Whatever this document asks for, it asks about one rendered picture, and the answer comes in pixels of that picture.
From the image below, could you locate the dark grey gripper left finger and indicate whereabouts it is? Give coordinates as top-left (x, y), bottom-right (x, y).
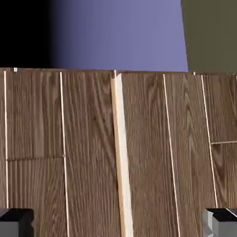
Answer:
top-left (0, 207), bottom-right (35, 237)

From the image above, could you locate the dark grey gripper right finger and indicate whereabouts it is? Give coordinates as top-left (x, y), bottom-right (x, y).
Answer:
top-left (201, 207), bottom-right (237, 237)

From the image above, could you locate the olive green cabinet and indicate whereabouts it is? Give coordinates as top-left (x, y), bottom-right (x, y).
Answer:
top-left (181, 0), bottom-right (237, 74)

